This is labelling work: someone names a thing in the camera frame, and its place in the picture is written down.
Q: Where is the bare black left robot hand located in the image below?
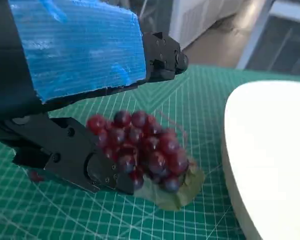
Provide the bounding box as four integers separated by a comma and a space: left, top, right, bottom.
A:
0, 0, 189, 196

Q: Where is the red toy grape bunch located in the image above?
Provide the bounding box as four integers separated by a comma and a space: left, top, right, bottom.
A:
29, 110, 205, 211

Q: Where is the white square plate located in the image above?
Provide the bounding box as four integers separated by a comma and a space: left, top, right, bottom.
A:
221, 81, 300, 240

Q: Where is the white mesh cabinet on casters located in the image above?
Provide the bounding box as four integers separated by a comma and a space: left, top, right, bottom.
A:
169, 0, 243, 51

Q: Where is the green cutting mat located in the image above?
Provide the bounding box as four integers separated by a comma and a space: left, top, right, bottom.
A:
0, 64, 300, 240

